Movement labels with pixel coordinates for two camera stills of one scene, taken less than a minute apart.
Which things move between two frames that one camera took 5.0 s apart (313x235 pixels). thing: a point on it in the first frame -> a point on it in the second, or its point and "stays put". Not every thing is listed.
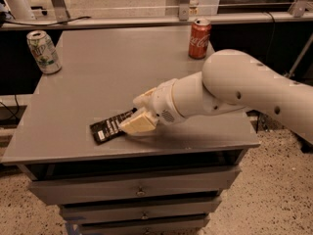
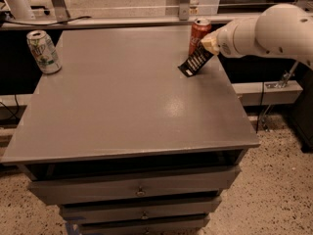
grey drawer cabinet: (162, 182) stays put
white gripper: (161, 101) -> (226, 41)
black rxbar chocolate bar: (110, 127) -> (196, 61)
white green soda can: (44, 52) stays put
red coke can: (200, 38) stays put
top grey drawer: (73, 189) stays put
